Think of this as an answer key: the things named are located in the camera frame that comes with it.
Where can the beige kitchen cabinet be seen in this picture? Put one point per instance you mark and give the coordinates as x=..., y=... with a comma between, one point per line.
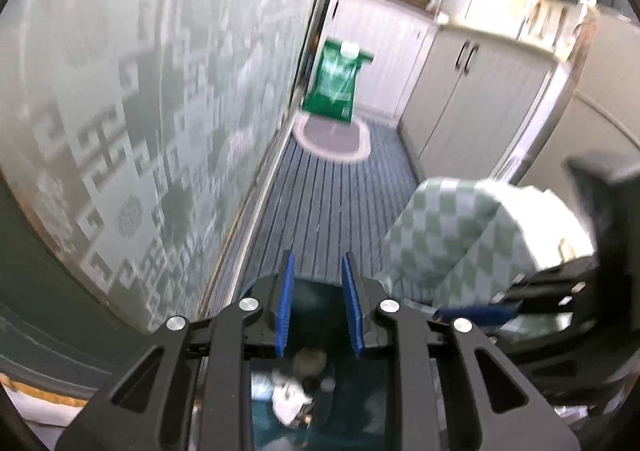
x=461, y=98

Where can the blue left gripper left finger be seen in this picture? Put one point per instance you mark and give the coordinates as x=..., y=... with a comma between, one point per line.
x=285, y=292

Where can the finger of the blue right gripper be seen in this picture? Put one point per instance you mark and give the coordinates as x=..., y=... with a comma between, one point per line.
x=481, y=315

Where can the blue striped floor mat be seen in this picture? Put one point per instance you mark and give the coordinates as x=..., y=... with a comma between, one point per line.
x=317, y=209

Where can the silver snack wrapper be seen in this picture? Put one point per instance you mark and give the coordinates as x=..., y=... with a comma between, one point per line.
x=298, y=390

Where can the patterned frosted glass door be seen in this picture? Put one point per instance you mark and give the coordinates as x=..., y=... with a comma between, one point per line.
x=133, y=129

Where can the white refrigerator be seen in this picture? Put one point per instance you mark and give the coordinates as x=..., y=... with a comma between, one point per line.
x=597, y=110

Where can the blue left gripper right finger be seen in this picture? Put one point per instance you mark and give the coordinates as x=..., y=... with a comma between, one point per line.
x=352, y=306

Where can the green printed sack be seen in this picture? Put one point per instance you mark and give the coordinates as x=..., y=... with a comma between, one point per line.
x=333, y=93

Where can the oval grey pink rug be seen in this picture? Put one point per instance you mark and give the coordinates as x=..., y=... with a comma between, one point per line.
x=331, y=140

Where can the green checkered tablecloth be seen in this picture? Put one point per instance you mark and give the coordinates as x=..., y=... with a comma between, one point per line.
x=458, y=243

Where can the dark teal trash bin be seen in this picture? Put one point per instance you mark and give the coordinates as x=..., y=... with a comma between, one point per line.
x=361, y=417

